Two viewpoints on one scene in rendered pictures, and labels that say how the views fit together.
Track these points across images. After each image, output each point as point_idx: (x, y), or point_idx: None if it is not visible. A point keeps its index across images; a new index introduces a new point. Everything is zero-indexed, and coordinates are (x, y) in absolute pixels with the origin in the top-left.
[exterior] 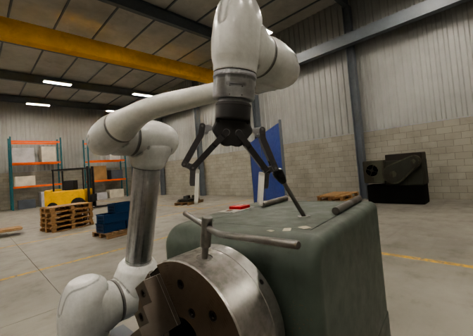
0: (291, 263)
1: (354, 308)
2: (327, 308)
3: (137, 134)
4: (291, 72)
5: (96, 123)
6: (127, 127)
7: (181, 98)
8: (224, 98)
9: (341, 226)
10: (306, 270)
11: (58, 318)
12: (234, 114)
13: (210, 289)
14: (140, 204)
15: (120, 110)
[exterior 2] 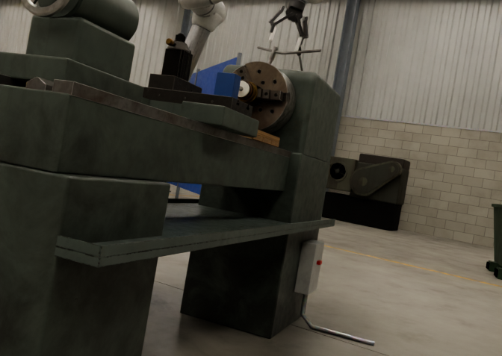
0: (303, 79)
1: (319, 122)
2: (313, 101)
3: None
4: None
5: None
6: None
7: None
8: None
9: (323, 80)
10: (309, 81)
11: None
12: (299, 6)
13: (276, 71)
14: (193, 51)
15: None
